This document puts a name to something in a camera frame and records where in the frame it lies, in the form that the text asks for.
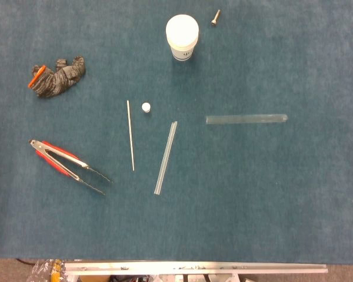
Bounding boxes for clear glass test tube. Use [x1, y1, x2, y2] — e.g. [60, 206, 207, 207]
[205, 113, 288, 125]

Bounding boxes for clear plastic strip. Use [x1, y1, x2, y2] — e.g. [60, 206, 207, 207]
[154, 120, 178, 196]

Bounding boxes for thin white stirring rod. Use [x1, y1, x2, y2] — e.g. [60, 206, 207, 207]
[126, 100, 135, 172]

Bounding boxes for blue felt table cloth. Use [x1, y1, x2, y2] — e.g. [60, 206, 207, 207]
[0, 0, 353, 261]

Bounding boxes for stacked white paper cups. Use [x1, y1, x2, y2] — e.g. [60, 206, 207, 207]
[165, 14, 199, 62]

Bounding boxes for small metal bolt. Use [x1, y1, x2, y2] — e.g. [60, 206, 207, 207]
[210, 9, 222, 27]

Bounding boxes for black glove with orange cuff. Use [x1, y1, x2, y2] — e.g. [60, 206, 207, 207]
[28, 56, 86, 99]

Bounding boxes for crumpled clear plastic bag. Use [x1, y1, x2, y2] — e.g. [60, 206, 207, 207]
[26, 258, 67, 282]

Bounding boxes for metal tongs with red handles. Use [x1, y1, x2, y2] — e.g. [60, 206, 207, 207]
[29, 139, 112, 196]

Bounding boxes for aluminium profile rail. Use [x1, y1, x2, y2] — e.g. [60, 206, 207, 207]
[64, 260, 329, 276]

